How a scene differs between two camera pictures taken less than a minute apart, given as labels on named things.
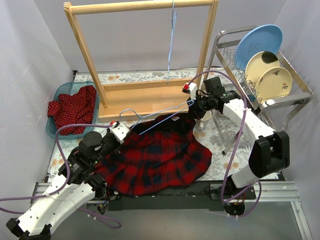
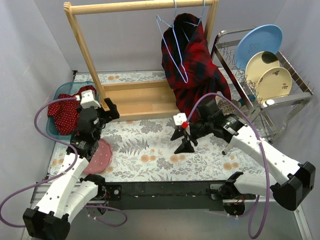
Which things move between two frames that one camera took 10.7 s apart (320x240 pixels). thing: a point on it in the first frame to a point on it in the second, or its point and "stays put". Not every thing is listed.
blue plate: [265, 37] stays put
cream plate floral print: [274, 82] stays put
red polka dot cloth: [77, 109] stays put
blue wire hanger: [136, 112] to [202, 14]
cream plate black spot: [258, 63] stays put
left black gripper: [116, 143] to [104, 113]
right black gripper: [194, 107] to [189, 135]
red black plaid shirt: [165, 153] to [189, 63]
